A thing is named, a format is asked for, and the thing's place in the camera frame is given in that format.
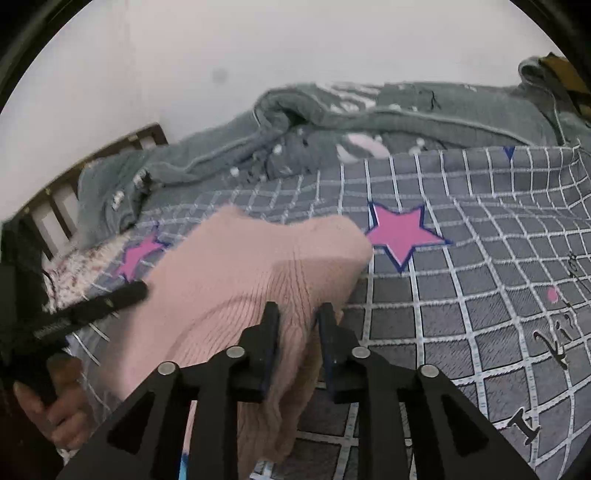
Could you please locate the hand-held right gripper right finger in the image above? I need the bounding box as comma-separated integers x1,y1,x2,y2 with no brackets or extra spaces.
316,303,540,480

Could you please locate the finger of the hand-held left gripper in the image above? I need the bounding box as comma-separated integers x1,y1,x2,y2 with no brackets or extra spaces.
34,281,149,340

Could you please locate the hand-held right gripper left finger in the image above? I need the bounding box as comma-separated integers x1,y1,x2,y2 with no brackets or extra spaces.
58,302,281,480

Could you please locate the pink knitted sweater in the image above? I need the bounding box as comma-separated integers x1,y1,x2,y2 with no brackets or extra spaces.
97,205,375,464

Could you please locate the person's left hand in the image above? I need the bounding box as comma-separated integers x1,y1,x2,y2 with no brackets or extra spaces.
13,353,92,452

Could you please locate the white floral bed sheet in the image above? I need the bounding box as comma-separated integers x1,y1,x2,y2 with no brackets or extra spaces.
44,244,127,312

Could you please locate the dark wooden headboard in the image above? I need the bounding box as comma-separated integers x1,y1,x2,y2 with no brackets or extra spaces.
9,122,169,259

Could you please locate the grey checked star bed cover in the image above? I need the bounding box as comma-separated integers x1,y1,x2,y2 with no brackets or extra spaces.
69,138,591,480

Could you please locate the grey-green fleece blanket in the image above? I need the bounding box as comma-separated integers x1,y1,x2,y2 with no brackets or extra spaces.
76,58,583,247

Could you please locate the camouflage clothing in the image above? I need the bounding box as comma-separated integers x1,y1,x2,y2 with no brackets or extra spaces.
538,52,591,118

